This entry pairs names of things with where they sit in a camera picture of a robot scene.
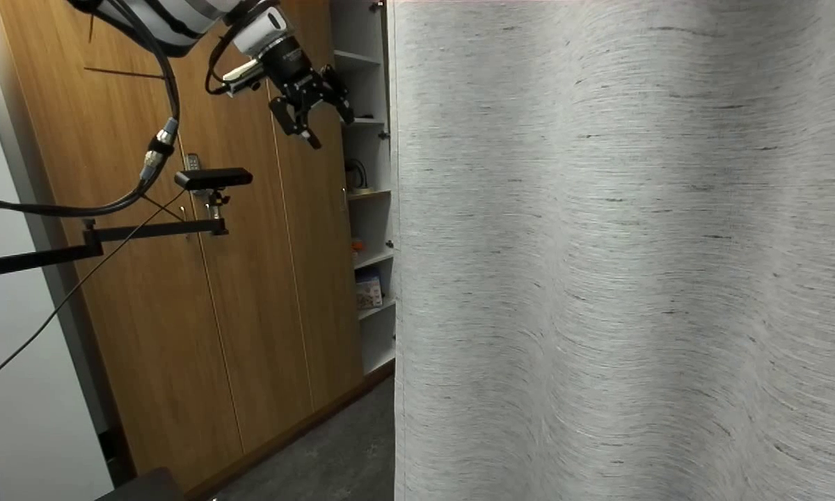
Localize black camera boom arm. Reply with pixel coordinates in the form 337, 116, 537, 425
0, 188, 230, 276

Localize wooden wardrobe cabinet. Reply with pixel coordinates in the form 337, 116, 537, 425
0, 0, 362, 491

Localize white shelf unit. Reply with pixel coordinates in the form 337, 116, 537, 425
331, 0, 395, 372

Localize black hanging cable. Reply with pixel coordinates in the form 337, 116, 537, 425
0, 36, 185, 397

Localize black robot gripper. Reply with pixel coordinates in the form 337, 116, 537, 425
221, 6, 353, 149

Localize white fabric curtain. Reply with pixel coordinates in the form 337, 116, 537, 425
390, 0, 835, 501

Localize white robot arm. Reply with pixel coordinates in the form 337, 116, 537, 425
71, 0, 353, 146

